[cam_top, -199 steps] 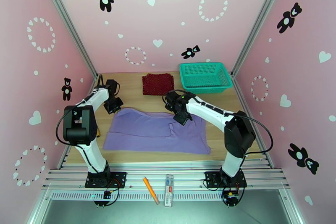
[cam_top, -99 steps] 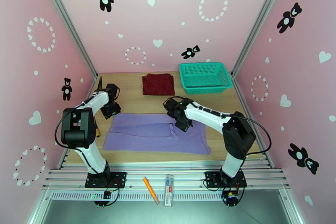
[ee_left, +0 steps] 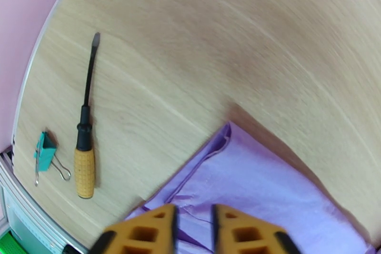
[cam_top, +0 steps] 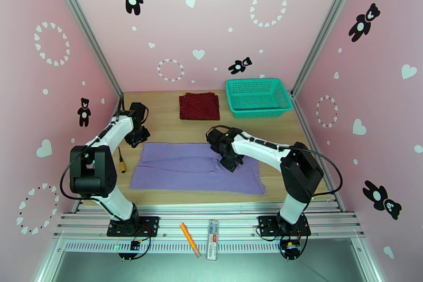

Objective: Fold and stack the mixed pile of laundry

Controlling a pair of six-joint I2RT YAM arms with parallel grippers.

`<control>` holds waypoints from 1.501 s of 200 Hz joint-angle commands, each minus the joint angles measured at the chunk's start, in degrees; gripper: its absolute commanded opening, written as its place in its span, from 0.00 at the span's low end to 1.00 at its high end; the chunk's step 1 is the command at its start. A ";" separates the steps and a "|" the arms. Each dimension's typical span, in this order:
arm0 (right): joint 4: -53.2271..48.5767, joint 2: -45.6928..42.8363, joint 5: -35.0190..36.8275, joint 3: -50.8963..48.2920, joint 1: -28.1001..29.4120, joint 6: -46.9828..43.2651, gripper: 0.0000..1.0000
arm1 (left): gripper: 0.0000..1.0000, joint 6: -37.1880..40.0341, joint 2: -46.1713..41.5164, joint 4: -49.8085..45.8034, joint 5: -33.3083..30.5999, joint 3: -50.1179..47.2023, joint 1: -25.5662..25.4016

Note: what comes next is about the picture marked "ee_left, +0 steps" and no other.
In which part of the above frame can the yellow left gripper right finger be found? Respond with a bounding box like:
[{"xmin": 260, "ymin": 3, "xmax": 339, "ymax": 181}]
[{"xmin": 211, "ymin": 203, "xmax": 301, "ymax": 254}]

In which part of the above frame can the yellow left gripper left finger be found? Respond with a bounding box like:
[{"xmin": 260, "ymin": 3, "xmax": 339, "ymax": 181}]
[{"xmin": 89, "ymin": 203, "xmax": 179, "ymax": 254}]

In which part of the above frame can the light purple shirt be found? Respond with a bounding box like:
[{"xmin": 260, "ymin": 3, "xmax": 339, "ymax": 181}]
[{"xmin": 125, "ymin": 121, "xmax": 381, "ymax": 254}]

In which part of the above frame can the teal binder clip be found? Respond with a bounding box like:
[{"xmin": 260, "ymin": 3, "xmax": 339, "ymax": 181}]
[{"xmin": 33, "ymin": 132, "xmax": 72, "ymax": 187}]

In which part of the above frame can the screwdriver with orange handle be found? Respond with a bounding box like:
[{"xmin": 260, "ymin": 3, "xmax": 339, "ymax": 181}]
[{"xmin": 73, "ymin": 32, "xmax": 101, "ymax": 200}]

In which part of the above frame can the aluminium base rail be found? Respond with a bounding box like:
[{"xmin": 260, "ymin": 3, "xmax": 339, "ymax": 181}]
[{"xmin": 0, "ymin": 135, "xmax": 90, "ymax": 254}]

